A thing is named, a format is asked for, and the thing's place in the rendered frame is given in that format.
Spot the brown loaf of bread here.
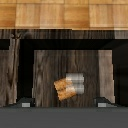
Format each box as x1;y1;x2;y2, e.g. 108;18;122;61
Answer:
53;78;78;102

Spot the silver grey can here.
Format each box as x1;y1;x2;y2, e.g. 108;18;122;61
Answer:
65;72;86;95

